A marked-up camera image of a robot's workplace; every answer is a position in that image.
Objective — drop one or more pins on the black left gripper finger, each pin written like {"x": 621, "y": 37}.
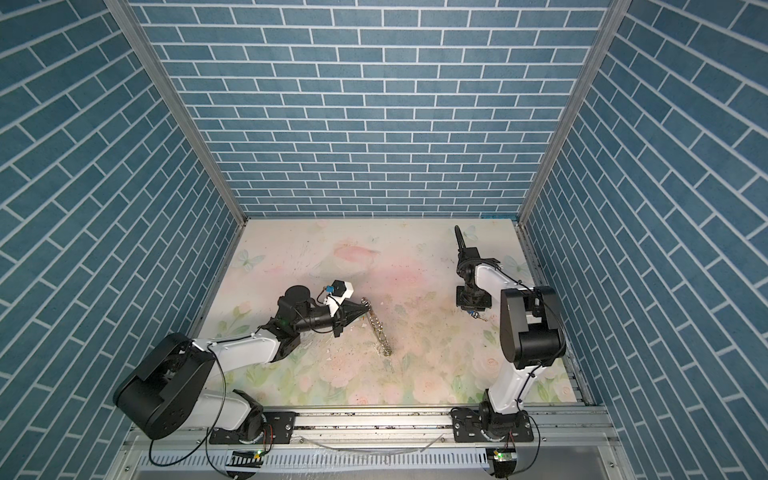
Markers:
{"x": 348, "y": 318}
{"x": 361, "y": 307}

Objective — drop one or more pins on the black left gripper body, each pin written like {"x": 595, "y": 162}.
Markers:
{"x": 336, "y": 325}

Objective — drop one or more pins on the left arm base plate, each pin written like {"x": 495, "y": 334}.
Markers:
{"x": 266, "y": 429}

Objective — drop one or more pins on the aluminium right corner post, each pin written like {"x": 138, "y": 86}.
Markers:
{"x": 596, "y": 55}

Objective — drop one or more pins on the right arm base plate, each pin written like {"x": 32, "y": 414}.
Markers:
{"x": 492, "y": 426}

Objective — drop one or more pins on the aluminium corner post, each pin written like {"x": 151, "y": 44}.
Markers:
{"x": 596, "y": 55}
{"x": 129, "y": 25}

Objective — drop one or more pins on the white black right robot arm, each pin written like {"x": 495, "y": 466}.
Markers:
{"x": 532, "y": 334}

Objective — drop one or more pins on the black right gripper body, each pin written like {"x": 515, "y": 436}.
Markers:
{"x": 468, "y": 299}

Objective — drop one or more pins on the large metal keyring band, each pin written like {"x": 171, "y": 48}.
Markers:
{"x": 376, "y": 325}

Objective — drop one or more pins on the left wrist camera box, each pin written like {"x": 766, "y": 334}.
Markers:
{"x": 336, "y": 294}

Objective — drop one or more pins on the perforated cable duct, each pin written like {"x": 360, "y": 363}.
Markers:
{"x": 323, "y": 460}

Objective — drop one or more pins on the aluminium left corner post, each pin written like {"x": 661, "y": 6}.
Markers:
{"x": 129, "y": 25}

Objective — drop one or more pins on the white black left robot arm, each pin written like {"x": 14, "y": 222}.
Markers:
{"x": 168, "y": 389}

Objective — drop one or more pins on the aluminium front rail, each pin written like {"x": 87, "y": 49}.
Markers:
{"x": 411, "y": 428}

